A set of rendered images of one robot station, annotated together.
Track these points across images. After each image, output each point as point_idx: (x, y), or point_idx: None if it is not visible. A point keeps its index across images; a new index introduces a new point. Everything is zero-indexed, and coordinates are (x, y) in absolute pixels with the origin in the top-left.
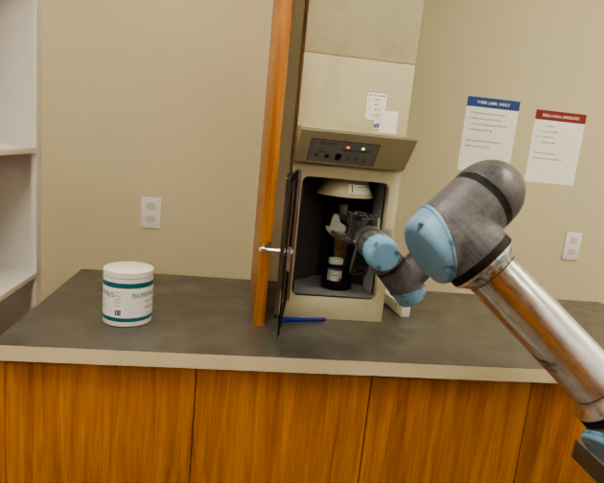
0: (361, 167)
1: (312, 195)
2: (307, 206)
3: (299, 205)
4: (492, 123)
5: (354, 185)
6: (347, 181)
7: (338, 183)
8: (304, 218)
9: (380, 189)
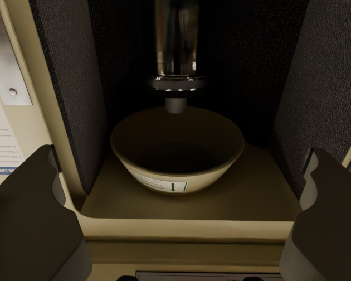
0: (162, 260)
1: (232, 93)
2: (247, 75)
3: (346, 159)
4: None
5: (167, 190)
6: (185, 193)
7: (205, 185)
8: (259, 47)
9: (98, 158)
